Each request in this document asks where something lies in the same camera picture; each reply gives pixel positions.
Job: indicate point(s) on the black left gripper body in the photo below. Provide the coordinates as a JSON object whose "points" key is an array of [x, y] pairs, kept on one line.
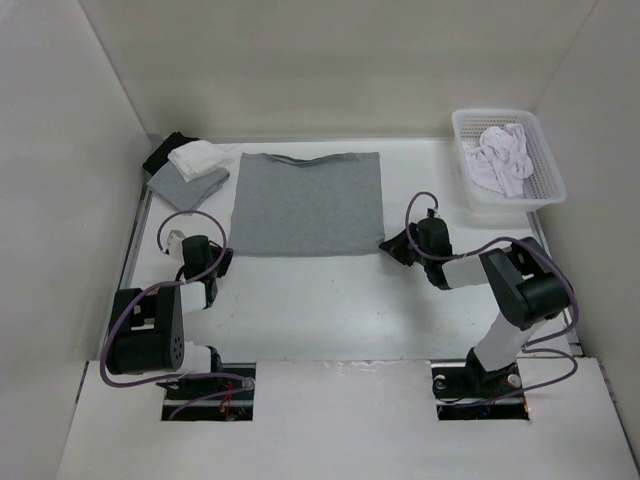
{"points": [[213, 274]]}

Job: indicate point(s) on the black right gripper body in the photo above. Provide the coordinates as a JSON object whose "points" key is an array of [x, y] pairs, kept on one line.
{"points": [[415, 234]]}

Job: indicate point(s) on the grey tank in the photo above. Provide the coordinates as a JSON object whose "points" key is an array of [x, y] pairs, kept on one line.
{"points": [[321, 207], [170, 185]]}

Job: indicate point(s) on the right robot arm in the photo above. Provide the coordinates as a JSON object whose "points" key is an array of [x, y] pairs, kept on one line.
{"points": [[528, 289]]}

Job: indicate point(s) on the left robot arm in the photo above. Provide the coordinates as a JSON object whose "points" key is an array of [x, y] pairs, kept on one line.
{"points": [[151, 338]]}

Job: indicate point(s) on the folded grey tank top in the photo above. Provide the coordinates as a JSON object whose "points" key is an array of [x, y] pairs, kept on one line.
{"points": [[170, 185]]}

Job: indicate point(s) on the folded white tank top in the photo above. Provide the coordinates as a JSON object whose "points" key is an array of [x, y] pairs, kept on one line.
{"points": [[197, 159]]}

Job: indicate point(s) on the folded black tank top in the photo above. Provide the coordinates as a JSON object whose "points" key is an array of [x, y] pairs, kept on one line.
{"points": [[159, 157]]}

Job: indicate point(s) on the white tank top in basket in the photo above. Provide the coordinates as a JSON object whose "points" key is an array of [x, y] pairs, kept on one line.
{"points": [[500, 163]]}

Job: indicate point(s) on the white plastic basket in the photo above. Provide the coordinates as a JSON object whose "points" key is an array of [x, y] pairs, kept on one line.
{"points": [[544, 187]]}

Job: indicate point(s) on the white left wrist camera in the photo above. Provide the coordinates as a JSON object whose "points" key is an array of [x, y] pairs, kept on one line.
{"points": [[174, 244]]}

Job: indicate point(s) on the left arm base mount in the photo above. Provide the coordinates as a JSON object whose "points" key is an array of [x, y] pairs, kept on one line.
{"points": [[209, 400]]}

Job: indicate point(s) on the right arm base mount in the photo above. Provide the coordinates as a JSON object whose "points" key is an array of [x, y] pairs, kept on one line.
{"points": [[460, 396]]}

